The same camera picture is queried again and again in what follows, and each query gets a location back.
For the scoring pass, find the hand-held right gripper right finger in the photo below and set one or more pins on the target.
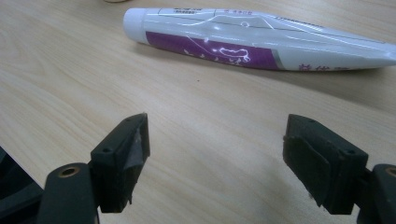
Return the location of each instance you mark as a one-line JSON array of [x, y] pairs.
[[327, 168]]

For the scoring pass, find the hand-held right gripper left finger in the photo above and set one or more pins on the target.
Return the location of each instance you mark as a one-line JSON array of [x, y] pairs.
[[118, 168]]

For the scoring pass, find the white and purple toothpaste tube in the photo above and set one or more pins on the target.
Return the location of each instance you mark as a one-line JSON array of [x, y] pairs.
[[249, 40]]

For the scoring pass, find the beige round object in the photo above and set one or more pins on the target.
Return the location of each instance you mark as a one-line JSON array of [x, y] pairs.
[[115, 1]]

